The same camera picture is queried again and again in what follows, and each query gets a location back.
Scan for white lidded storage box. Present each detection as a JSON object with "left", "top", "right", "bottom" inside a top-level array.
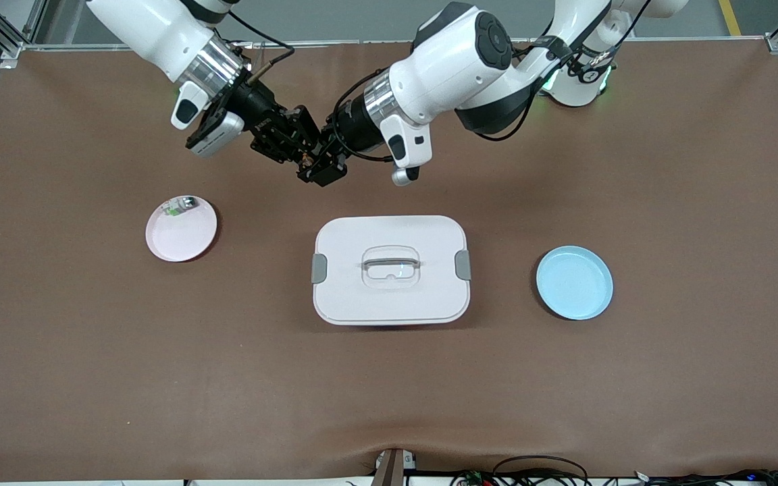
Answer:
[{"left": 311, "top": 215, "right": 472, "bottom": 327}]

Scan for pink round plate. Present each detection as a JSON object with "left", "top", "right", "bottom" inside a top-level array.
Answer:
[{"left": 145, "top": 195, "right": 219, "bottom": 263}]

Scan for brown table mat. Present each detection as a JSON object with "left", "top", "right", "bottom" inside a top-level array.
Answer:
[{"left": 0, "top": 37, "right": 778, "bottom": 483}]

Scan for light blue round plate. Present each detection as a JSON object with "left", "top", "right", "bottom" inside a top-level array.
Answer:
[{"left": 536, "top": 246, "right": 614, "bottom": 321}]

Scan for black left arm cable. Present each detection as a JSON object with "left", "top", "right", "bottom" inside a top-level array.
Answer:
[{"left": 330, "top": 64, "right": 405, "bottom": 164}]

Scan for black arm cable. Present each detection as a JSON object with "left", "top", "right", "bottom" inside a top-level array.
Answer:
[
  {"left": 330, "top": 64, "right": 405, "bottom": 164},
  {"left": 227, "top": 10, "right": 295, "bottom": 78}
]

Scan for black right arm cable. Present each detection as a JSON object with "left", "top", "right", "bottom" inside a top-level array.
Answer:
[{"left": 227, "top": 10, "right": 295, "bottom": 78}]

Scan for table edge bracket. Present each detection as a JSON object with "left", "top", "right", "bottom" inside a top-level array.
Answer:
[{"left": 370, "top": 448, "right": 418, "bottom": 486}]

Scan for black looped cable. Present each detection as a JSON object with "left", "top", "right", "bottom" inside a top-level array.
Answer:
[{"left": 492, "top": 456, "right": 590, "bottom": 486}]

